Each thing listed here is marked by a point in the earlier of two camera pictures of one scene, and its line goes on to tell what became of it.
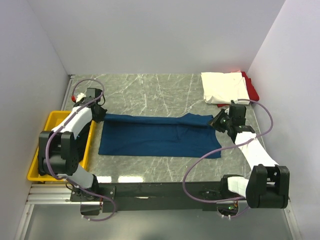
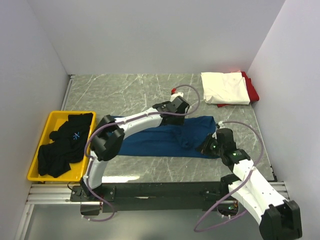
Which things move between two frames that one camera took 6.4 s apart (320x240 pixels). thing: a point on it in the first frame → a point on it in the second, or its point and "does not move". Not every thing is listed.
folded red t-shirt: (252, 93) does not move
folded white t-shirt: (222, 88) does not move
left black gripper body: (99, 117) → (179, 120)
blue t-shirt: (170, 135) does not move
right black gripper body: (229, 122) → (211, 146)
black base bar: (129, 197) does not move
